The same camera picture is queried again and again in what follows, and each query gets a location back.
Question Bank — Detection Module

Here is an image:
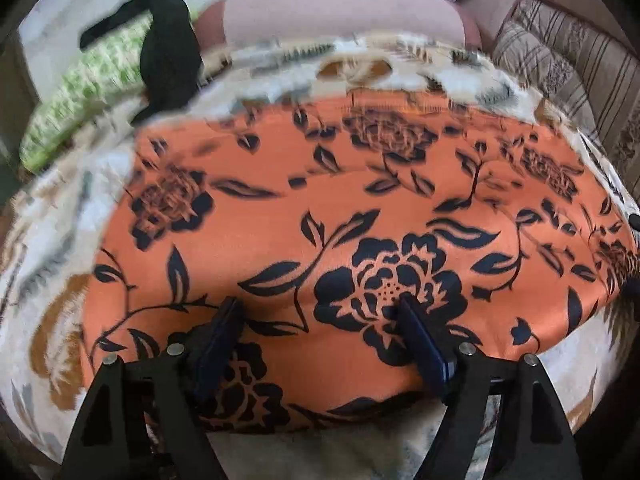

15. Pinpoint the beige leaf print blanket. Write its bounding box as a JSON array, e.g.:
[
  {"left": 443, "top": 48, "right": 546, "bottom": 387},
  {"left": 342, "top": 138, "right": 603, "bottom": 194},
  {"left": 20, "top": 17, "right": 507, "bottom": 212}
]
[{"left": 0, "top": 30, "right": 640, "bottom": 480}]

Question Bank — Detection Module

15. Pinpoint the orange black floral blouse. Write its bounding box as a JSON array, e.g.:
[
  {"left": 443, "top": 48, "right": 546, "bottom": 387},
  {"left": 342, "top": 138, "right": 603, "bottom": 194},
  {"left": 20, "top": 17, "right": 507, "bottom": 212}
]
[{"left": 82, "top": 87, "right": 640, "bottom": 433}]

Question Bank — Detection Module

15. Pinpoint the green patterned pillow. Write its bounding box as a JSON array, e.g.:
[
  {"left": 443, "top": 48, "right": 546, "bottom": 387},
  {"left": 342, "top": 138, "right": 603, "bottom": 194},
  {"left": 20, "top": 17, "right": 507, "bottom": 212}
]
[{"left": 19, "top": 11, "right": 153, "bottom": 175}]

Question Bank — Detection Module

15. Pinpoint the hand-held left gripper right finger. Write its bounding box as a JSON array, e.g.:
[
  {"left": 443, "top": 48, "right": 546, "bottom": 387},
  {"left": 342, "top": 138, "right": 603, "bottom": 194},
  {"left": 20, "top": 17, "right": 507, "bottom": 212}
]
[{"left": 397, "top": 295, "right": 585, "bottom": 480}]

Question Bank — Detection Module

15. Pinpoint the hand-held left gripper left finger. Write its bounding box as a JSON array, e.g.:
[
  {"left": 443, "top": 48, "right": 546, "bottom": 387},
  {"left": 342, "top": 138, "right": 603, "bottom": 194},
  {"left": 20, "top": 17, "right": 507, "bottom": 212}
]
[{"left": 59, "top": 296, "right": 247, "bottom": 480}]

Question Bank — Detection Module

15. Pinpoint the black garment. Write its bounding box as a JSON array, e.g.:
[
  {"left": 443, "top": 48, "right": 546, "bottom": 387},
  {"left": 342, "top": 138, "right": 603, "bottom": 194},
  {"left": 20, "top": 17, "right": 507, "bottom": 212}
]
[{"left": 79, "top": 0, "right": 205, "bottom": 127}]

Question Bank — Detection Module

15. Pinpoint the wooden glass door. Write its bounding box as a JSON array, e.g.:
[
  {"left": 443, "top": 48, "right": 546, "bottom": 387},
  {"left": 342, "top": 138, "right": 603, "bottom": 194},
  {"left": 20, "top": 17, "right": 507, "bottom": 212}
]
[{"left": 0, "top": 30, "right": 32, "bottom": 161}]

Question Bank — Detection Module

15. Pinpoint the large striped brown cushion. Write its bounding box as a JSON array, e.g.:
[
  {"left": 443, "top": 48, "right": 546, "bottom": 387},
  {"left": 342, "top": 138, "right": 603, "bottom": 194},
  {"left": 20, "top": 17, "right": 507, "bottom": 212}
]
[{"left": 510, "top": 0, "right": 640, "bottom": 188}]

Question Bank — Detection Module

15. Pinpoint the small striped brown cushion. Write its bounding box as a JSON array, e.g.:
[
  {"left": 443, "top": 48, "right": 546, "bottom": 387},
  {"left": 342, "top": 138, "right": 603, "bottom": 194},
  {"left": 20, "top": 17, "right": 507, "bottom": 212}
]
[{"left": 491, "top": 19, "right": 598, "bottom": 133}]

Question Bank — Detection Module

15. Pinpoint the pink bolster pillow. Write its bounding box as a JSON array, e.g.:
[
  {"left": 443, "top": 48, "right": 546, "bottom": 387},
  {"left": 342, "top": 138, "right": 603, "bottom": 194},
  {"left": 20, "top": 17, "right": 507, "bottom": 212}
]
[{"left": 194, "top": 0, "right": 640, "bottom": 52}]

